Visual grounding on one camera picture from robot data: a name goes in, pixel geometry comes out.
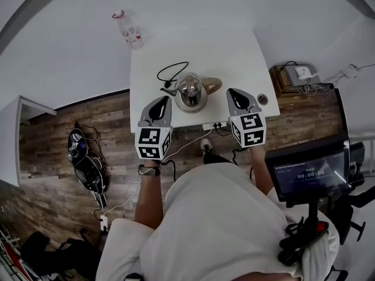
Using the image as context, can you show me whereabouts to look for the white power strip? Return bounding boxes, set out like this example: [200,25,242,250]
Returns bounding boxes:
[202,121,228,130]

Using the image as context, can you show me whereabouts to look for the person's shoe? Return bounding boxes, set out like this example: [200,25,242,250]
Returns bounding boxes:
[200,137,214,155]

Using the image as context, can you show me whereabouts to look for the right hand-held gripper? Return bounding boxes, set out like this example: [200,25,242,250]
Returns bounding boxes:
[226,88,267,149]

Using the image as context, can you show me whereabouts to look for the black cable at power strip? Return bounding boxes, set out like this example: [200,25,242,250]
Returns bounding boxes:
[214,125,233,138]

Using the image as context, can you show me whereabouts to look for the bundle of thin white cables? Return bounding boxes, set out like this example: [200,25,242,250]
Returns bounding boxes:
[296,68,352,96]

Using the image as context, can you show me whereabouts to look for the black kettle base power cable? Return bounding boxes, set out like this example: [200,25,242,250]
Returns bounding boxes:
[156,61,190,95]

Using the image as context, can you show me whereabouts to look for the dark wrist watch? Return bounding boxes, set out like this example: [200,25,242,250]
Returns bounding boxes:
[138,164,162,177]

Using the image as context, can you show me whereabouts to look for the small white router box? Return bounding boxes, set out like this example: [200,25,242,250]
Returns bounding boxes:
[294,66,313,81]

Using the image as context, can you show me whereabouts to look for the black tablet stand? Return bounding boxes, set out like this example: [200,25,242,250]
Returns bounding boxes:
[277,183,367,266]

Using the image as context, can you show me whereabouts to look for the black bag on floor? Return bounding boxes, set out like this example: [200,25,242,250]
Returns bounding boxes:
[19,231,102,278]

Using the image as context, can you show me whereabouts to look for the small white wall plug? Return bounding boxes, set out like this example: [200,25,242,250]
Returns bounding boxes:
[346,63,360,79]

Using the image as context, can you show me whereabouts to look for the person's black trouser leg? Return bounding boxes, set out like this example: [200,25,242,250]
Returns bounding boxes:
[202,152,236,167]

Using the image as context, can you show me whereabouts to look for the clear plastic bottle red label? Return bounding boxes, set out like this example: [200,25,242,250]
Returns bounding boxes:
[111,9,146,51]

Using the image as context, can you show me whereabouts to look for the white cabinet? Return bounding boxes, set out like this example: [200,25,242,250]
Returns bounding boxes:
[0,95,58,187]

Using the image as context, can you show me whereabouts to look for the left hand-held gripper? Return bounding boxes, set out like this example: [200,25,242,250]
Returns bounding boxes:
[134,95,174,162]

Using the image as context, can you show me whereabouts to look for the person's right forearm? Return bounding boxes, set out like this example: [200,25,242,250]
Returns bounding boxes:
[248,146,277,199]

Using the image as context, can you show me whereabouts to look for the person's left forearm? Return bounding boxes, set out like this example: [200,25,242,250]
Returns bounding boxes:
[134,158,165,229]

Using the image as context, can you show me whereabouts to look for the person's white shirt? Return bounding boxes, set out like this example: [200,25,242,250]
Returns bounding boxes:
[96,162,341,281]

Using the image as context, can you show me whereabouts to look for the black tablet screen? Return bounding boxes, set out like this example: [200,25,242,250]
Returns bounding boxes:
[264,140,352,203]

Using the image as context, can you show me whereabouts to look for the steel kettle with beige handle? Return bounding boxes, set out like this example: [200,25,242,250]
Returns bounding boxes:
[175,72,223,113]

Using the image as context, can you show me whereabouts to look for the grey box device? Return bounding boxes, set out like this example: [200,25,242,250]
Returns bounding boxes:
[284,64,319,88]

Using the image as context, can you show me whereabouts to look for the black bag with cables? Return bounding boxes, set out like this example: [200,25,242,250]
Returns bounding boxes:
[67,121,111,209]

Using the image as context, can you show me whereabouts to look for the long white cable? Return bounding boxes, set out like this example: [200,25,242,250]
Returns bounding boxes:
[101,127,214,217]

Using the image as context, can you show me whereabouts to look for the black chair frame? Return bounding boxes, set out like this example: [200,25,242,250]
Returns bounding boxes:
[332,87,367,187]

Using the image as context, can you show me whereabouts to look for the beige round kettle base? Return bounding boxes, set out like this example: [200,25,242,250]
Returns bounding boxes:
[175,97,206,114]

